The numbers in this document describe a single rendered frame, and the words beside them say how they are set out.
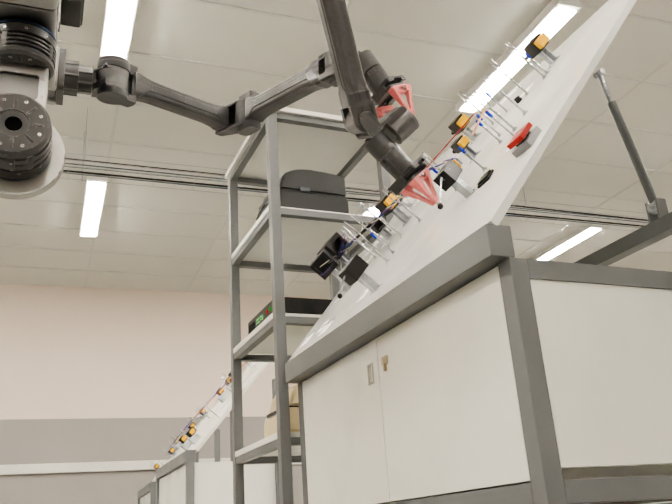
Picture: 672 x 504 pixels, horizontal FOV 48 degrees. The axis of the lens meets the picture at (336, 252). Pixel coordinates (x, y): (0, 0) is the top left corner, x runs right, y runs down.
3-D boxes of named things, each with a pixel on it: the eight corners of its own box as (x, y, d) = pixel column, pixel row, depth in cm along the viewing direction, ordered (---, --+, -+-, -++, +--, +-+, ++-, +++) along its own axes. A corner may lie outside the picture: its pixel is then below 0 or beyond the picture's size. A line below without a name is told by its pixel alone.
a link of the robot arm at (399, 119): (342, 120, 171) (356, 118, 163) (378, 88, 174) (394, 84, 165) (374, 161, 175) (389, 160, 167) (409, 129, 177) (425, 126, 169)
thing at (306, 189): (275, 209, 274) (273, 162, 281) (255, 233, 294) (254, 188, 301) (350, 218, 286) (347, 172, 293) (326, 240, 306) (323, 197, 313)
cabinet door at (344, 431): (388, 501, 177) (374, 338, 190) (308, 513, 223) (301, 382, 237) (396, 501, 177) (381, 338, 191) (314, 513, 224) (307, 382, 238)
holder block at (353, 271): (354, 316, 194) (325, 292, 193) (378, 283, 200) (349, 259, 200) (362, 311, 190) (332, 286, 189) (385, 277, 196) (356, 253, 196)
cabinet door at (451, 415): (525, 481, 129) (493, 265, 143) (387, 501, 176) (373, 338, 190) (538, 480, 130) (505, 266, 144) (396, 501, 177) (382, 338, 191)
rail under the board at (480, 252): (491, 255, 138) (486, 222, 141) (285, 383, 240) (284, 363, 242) (515, 257, 140) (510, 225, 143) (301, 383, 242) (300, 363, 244)
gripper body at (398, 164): (405, 184, 175) (382, 162, 176) (430, 158, 168) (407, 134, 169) (391, 196, 171) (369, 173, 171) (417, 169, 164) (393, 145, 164)
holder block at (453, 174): (445, 191, 177) (432, 180, 177) (452, 179, 181) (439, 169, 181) (456, 181, 174) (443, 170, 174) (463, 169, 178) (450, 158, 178)
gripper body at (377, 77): (385, 108, 188) (369, 85, 190) (408, 80, 181) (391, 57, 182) (368, 111, 183) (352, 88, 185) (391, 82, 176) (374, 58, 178)
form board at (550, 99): (291, 365, 242) (287, 362, 242) (435, 166, 294) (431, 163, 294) (497, 226, 141) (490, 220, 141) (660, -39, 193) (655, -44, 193)
